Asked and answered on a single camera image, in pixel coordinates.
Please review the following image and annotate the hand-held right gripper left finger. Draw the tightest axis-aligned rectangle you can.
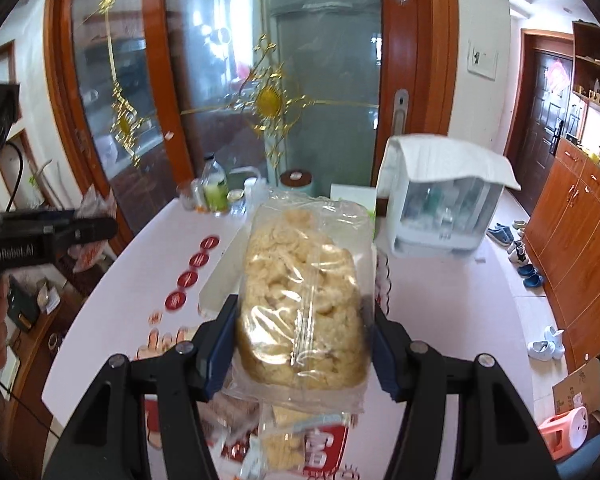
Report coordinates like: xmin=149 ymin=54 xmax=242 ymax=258
xmin=42 ymin=294 xmax=241 ymax=480

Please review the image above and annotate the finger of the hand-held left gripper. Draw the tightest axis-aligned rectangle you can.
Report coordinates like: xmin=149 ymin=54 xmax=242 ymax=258
xmin=55 ymin=212 xmax=119 ymax=258

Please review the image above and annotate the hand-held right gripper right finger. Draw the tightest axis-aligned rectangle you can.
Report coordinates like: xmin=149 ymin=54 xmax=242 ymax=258
xmin=367 ymin=302 xmax=561 ymax=480

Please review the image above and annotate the clear bag of puffed snacks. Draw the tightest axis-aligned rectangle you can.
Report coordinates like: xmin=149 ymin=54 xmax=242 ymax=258
xmin=227 ymin=187 xmax=378 ymax=416

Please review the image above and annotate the clear yellow cracker packet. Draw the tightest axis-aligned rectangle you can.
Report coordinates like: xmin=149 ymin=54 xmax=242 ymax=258
xmin=220 ymin=405 xmax=353 ymax=480

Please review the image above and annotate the red print plastic bag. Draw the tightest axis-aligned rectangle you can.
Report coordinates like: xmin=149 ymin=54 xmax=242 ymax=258
xmin=67 ymin=185 xmax=118 ymax=273

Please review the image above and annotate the printed cartoon tablecloth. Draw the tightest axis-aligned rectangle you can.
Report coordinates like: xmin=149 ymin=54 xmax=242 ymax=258
xmin=40 ymin=195 xmax=561 ymax=480

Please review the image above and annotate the green label bottle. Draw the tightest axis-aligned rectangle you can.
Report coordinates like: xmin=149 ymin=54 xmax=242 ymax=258
xmin=202 ymin=154 xmax=231 ymax=213

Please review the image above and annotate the white countertop cup cabinet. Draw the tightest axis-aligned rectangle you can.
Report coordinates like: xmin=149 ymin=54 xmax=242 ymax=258
xmin=377 ymin=135 xmax=506 ymax=261

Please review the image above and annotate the white plastic bottle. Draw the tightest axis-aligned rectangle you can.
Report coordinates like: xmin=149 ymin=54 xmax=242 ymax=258
xmin=242 ymin=180 xmax=268 ymax=211

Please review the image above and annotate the pair of white shoes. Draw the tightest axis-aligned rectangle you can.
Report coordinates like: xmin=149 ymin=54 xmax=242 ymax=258
xmin=527 ymin=326 xmax=566 ymax=361

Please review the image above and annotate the pair of blue shoes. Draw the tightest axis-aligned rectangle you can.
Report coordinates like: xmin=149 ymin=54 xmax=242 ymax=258
xmin=517 ymin=265 xmax=543 ymax=288

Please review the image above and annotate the pair of blue slippers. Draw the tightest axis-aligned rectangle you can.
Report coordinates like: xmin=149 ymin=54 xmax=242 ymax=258
xmin=487 ymin=224 xmax=515 ymax=246

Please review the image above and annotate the teal ceramic canister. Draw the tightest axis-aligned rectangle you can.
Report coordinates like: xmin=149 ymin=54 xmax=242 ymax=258
xmin=279 ymin=170 xmax=317 ymax=199

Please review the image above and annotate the pink plastic stool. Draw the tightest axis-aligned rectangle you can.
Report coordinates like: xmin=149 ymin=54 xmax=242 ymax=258
xmin=537 ymin=406 xmax=588 ymax=458

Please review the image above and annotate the cardboard box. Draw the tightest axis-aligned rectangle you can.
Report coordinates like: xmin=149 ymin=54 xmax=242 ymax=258
xmin=552 ymin=357 xmax=600 ymax=416

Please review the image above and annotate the white cloth cover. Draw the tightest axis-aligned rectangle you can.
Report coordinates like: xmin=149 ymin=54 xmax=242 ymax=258
xmin=377 ymin=134 xmax=522 ymax=196

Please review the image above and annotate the wooden hallway cabinet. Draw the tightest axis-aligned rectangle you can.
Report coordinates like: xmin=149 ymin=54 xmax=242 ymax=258
xmin=522 ymin=20 xmax=600 ymax=371

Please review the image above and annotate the brown entrance door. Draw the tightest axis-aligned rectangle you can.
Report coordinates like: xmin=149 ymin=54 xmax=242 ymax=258
xmin=505 ymin=30 xmax=576 ymax=216

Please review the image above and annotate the wooden framed glass sliding door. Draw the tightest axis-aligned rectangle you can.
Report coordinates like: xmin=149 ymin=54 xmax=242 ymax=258
xmin=45 ymin=0 xmax=461 ymax=251

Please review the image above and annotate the black cable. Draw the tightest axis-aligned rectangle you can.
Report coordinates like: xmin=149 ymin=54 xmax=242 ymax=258
xmin=0 ymin=140 xmax=61 ymax=441

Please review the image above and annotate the white wall switch panel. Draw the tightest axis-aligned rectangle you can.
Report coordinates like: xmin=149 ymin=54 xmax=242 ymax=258
xmin=467 ymin=42 xmax=498 ymax=81

